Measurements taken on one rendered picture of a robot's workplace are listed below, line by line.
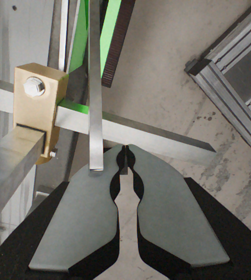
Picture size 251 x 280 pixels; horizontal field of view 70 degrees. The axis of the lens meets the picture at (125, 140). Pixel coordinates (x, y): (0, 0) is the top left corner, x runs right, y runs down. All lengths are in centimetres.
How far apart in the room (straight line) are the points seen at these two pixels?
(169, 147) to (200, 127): 101
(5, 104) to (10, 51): 24
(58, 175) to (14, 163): 30
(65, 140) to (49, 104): 20
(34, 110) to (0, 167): 8
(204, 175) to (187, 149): 126
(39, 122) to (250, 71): 94
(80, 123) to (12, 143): 8
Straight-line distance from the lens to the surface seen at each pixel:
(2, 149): 23
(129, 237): 199
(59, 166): 48
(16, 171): 21
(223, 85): 99
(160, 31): 108
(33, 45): 48
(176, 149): 28
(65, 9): 37
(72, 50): 27
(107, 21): 36
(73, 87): 38
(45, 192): 52
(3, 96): 28
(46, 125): 26
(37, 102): 25
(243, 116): 108
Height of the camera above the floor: 106
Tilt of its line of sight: 61 degrees down
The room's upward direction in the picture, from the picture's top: 178 degrees clockwise
